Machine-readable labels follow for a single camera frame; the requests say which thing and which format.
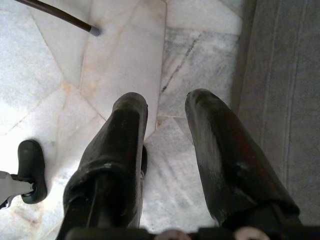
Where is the silver robot leg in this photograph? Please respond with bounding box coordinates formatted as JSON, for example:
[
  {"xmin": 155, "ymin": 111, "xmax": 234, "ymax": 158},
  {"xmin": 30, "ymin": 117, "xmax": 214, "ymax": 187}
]
[{"xmin": 0, "ymin": 170, "xmax": 36, "ymax": 210}]

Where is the grey carpet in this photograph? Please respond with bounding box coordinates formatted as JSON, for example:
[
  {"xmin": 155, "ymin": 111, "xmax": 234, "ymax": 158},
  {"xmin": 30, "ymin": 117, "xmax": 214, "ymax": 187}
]
[{"xmin": 229, "ymin": 0, "xmax": 320, "ymax": 226}]

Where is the dark brown chair leg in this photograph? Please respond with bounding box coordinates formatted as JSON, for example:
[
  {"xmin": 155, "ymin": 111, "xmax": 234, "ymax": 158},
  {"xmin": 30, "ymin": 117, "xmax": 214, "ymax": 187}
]
[{"xmin": 14, "ymin": 0, "xmax": 102, "ymax": 37}]

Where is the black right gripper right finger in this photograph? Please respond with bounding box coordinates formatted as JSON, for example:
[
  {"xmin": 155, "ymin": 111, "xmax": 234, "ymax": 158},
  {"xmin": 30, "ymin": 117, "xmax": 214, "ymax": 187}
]
[{"xmin": 184, "ymin": 88, "xmax": 301, "ymax": 230}]

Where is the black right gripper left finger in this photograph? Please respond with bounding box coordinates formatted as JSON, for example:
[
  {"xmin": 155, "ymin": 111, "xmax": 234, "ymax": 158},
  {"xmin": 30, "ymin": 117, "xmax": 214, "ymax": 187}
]
[{"xmin": 56, "ymin": 92, "xmax": 149, "ymax": 240}]

